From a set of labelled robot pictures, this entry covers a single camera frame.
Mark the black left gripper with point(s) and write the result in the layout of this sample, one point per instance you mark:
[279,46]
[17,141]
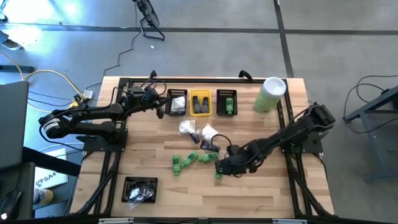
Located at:
[141,98]

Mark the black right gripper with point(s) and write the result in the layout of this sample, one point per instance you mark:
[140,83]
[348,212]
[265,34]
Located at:
[242,160]

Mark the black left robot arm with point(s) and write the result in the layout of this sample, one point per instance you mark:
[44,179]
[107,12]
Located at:
[93,112]

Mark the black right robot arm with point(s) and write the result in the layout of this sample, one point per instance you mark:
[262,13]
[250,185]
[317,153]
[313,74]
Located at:
[280,136]

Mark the small black plastic basket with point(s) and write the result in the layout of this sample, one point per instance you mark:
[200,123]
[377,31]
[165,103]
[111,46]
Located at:
[220,107]
[169,107]

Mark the yellow plastic basket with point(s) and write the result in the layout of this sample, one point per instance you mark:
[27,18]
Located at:
[201,92]

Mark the grey power box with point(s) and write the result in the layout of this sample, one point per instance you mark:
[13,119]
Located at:
[88,93]

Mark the wide black plastic basket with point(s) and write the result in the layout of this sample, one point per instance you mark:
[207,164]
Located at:
[124,186]

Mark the black floor fan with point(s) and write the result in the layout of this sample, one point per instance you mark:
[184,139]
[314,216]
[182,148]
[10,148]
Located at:
[149,15]

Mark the black desk bar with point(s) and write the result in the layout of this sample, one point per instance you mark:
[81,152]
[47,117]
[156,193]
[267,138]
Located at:
[51,161]

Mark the white cardboard box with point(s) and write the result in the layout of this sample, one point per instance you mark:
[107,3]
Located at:
[51,182]

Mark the white and yellow object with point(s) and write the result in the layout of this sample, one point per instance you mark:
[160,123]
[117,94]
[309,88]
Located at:
[43,196]

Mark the grey flat panel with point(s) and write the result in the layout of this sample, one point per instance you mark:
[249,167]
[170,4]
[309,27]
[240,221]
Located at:
[12,124]

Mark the black floor bar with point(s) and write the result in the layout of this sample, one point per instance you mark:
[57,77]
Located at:
[15,68]

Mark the person's shoe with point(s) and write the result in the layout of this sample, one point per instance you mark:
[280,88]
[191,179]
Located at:
[11,44]

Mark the black computer mouse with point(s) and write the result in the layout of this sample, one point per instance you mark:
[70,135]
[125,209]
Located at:
[9,202]

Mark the black aluminium table frame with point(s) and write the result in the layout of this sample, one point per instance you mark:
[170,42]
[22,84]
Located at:
[202,80]

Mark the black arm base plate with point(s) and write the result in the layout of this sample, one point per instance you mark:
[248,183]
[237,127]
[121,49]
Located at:
[93,144]
[314,144]

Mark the silver table bracket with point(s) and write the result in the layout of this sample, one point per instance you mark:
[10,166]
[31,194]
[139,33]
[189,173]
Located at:
[115,221]
[289,221]

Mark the blue-grey cart frame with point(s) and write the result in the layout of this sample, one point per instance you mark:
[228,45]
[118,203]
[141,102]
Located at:
[373,103]

